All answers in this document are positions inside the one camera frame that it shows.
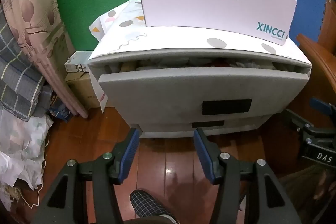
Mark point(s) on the grey plaid blanket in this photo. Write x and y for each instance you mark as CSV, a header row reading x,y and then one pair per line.
x,y
15,74

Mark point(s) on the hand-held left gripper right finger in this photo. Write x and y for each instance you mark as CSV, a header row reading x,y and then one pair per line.
x,y
202,150

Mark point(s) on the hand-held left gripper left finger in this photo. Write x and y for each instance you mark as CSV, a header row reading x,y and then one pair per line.
x,y
130,150

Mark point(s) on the small white carton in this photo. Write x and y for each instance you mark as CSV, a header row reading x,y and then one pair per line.
x,y
76,62

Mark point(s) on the checked slipper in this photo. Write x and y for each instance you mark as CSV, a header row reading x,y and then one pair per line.
x,y
147,204

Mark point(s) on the grey lower drawer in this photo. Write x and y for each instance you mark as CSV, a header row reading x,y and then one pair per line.
x,y
236,128

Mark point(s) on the white cardboard box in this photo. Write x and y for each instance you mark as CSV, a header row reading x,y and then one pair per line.
x,y
197,3

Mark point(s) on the grey-fronted wooden drawer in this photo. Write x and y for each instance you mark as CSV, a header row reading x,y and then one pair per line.
x,y
170,92

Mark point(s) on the white crumpled bag pile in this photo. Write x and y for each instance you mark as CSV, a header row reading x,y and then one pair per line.
x,y
21,140

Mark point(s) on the brown cardboard box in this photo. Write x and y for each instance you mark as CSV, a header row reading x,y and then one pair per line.
x,y
81,90

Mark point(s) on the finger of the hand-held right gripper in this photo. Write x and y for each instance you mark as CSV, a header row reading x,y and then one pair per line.
x,y
321,106
296,119

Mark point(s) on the pink floral mattress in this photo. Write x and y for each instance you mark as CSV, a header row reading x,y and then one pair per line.
x,y
34,16

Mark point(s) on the blue packet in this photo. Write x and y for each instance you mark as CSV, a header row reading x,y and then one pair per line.
x,y
61,112

